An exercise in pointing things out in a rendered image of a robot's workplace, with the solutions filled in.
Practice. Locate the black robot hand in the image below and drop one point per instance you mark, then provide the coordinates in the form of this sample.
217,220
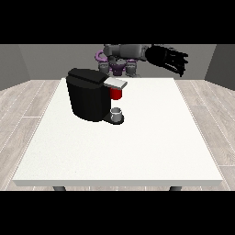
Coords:
160,57

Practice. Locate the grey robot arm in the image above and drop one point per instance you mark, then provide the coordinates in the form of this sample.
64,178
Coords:
128,50

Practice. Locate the pale grey machine lid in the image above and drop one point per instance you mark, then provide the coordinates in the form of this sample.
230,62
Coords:
116,82

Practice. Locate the red pod holder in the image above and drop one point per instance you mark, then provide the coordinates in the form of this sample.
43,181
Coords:
115,93

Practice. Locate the black coffee machine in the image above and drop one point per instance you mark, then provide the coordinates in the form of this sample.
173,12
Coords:
87,98

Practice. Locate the small grey cup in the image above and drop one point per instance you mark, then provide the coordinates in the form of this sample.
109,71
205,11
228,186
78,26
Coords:
116,114

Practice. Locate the dark table leg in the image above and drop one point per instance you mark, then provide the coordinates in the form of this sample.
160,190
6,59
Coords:
176,188
59,188

